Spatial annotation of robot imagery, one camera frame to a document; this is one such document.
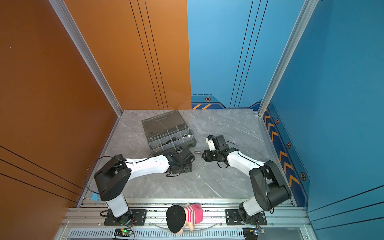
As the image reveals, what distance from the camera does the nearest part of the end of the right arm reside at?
669mm

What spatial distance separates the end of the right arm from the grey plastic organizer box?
163 mm

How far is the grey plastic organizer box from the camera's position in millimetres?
987
